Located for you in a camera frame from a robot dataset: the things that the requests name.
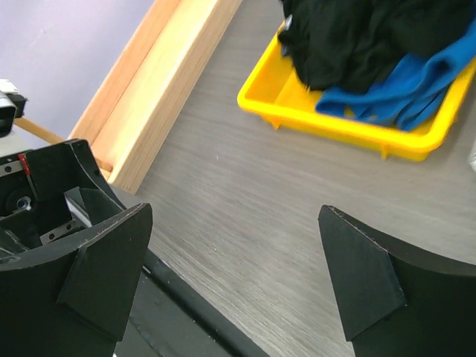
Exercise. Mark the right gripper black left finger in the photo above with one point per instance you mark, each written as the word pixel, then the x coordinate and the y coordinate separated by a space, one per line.
pixel 73 297

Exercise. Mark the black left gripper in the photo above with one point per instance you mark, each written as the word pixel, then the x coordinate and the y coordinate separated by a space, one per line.
pixel 38 188

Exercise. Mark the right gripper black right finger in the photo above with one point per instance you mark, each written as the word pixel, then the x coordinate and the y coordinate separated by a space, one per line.
pixel 394 298

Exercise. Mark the royal blue tank top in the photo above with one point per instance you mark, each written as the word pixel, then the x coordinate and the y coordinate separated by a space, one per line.
pixel 410 95

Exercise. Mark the black tank top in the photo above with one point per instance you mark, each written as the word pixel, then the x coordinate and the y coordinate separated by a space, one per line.
pixel 354 44

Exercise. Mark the wooden clothes rack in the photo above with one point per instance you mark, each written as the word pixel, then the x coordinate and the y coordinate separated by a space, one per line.
pixel 131 114

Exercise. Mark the yellow plastic tray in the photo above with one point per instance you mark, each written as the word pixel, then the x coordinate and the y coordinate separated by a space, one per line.
pixel 273 92

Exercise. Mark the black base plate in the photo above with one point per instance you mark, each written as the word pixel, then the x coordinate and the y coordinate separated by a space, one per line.
pixel 170 316

